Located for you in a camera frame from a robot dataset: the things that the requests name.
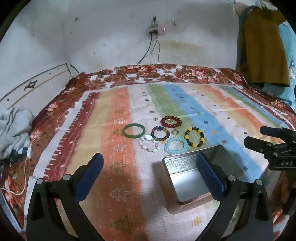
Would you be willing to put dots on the wall socket with plug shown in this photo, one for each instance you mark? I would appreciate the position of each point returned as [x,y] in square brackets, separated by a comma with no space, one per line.
[154,20]

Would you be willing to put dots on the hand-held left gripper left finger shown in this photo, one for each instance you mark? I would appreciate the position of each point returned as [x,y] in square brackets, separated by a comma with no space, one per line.
[90,178]

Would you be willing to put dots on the light blue printed cloth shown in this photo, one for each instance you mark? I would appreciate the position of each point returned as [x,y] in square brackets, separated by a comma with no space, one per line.
[289,46]

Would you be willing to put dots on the crumpled grey cloth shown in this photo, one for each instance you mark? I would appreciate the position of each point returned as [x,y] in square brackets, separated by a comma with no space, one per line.
[13,129]

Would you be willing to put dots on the white headboard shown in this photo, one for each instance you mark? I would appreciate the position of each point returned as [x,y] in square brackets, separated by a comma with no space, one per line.
[34,76]

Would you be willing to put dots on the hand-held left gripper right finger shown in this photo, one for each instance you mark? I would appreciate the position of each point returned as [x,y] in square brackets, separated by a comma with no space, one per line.
[209,176]

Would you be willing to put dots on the mustard yellow garment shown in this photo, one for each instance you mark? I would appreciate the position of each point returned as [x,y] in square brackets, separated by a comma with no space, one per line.
[261,46]

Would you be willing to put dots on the square metal tin box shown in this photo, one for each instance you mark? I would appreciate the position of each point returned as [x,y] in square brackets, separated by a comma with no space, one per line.
[185,183]

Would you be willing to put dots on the white power strip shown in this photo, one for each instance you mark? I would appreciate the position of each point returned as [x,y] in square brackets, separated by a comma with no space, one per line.
[159,31]

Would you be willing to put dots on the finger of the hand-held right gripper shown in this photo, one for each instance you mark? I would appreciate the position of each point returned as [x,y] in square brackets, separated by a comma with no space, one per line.
[272,132]
[256,143]

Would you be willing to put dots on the dark cloth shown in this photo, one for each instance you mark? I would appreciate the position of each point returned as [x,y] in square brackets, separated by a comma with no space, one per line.
[11,158]

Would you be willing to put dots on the striped cloth with tree print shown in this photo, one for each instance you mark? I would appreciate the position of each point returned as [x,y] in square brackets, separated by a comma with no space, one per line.
[138,104]

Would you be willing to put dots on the brown floral blanket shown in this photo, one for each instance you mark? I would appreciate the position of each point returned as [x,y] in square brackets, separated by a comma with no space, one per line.
[161,71]

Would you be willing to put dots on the green jade bangle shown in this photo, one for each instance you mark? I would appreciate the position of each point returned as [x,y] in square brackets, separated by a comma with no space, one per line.
[124,132]

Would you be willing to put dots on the clear wall hook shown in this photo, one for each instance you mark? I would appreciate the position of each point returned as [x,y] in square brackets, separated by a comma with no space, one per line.
[174,23]

